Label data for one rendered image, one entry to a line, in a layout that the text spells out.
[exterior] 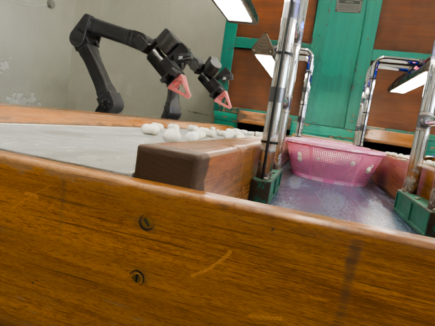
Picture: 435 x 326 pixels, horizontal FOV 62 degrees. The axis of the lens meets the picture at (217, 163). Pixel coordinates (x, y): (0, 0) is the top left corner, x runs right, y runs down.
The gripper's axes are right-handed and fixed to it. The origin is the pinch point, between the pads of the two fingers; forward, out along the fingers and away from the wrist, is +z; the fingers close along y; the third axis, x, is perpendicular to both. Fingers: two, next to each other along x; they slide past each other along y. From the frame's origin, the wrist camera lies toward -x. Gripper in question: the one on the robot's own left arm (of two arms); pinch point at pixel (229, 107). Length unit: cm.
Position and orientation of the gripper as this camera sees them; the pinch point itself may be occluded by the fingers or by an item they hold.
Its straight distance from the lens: 166.9
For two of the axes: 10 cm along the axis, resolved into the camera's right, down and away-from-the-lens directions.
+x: -7.3, 6.4, 2.5
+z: 6.3, 7.7, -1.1
